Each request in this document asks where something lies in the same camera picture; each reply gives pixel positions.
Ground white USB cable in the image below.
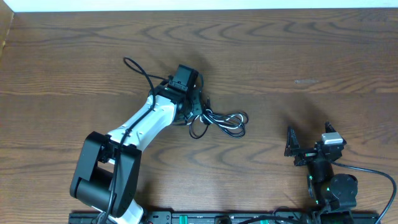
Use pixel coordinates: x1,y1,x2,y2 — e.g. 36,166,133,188
186,113,245,130

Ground thin black USB cable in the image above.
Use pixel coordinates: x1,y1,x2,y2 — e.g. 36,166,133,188
198,96,249,139

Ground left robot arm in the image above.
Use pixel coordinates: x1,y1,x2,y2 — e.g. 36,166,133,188
70,85,201,223

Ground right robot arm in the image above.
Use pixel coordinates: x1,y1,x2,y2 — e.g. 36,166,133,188
284,122,358,223

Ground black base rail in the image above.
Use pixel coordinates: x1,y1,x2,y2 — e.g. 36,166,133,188
68,210,382,224

